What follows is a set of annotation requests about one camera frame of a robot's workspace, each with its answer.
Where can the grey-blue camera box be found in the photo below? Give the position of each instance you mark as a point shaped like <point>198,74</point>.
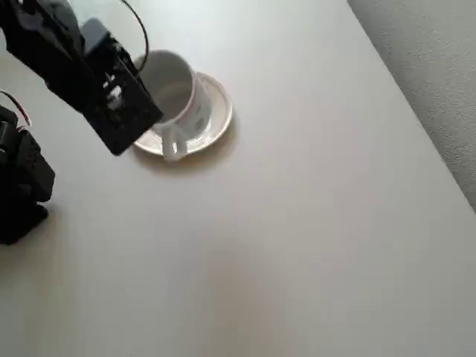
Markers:
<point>94,35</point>

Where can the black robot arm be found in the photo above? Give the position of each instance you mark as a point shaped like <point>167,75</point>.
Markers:
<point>22,167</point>

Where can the white ceramic mug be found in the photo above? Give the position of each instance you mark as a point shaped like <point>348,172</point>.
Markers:
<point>175,74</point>

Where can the cream white saucer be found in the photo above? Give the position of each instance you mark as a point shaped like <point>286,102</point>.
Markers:
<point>219,111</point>

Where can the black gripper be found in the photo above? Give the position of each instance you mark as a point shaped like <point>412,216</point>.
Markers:
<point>120,123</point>

